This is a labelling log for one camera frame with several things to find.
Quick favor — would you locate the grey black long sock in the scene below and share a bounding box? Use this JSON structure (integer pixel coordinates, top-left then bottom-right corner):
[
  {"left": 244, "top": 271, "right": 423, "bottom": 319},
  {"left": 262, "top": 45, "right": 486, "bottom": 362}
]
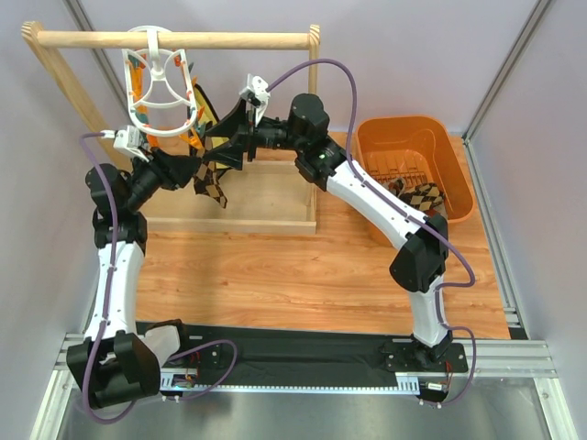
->
[{"left": 192, "top": 76, "right": 230, "bottom": 180}]

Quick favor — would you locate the dark brown argyle sock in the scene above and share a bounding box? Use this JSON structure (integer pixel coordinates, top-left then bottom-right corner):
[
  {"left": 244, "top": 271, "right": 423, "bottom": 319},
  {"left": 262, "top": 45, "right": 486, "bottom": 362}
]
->
[{"left": 190, "top": 137, "right": 227, "bottom": 209}]

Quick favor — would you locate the white round clip hanger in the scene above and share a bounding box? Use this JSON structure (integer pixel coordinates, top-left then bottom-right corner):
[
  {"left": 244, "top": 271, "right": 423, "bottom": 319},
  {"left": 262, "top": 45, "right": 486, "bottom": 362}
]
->
[{"left": 122, "top": 25, "right": 198, "bottom": 138}]

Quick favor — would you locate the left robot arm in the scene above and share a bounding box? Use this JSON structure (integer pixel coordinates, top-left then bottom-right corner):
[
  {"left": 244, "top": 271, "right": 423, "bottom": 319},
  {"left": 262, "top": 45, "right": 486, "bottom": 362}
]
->
[{"left": 66, "top": 148, "right": 201, "bottom": 410}]

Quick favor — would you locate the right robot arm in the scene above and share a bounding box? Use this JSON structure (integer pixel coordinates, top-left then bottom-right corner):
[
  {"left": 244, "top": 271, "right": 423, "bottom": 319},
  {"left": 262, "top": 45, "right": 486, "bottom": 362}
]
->
[{"left": 205, "top": 93, "right": 452, "bottom": 364}]

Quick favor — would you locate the wooden hanging rack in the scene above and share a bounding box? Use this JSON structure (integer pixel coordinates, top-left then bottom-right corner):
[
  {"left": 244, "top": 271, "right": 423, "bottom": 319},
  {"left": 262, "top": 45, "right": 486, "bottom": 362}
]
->
[{"left": 21, "top": 21, "right": 320, "bottom": 235}]

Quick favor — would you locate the orange plastic basket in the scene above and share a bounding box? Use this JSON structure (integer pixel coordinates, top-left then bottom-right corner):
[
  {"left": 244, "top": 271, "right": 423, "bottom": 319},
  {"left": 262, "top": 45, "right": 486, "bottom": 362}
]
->
[{"left": 356, "top": 115, "right": 476, "bottom": 231}]

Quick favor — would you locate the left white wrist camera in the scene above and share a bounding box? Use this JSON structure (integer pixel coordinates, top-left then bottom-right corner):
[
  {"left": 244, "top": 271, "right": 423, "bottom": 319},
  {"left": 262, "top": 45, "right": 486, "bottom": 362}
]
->
[{"left": 99, "top": 126, "right": 150, "bottom": 162}]

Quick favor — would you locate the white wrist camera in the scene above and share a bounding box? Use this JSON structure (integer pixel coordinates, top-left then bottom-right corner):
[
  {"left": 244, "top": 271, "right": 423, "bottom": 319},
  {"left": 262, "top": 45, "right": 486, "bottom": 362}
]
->
[
  {"left": 99, "top": 126, "right": 150, "bottom": 162},
  {"left": 239, "top": 73, "right": 271, "bottom": 127}
]

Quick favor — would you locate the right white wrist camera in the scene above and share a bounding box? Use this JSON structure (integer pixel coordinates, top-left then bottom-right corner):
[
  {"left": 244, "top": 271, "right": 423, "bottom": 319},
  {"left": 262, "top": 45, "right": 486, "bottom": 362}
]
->
[{"left": 239, "top": 73, "right": 271, "bottom": 127}]

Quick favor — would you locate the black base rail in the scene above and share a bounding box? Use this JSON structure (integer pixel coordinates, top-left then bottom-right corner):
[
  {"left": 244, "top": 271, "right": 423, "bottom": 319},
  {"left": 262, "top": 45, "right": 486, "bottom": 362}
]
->
[{"left": 167, "top": 325, "right": 469, "bottom": 389}]

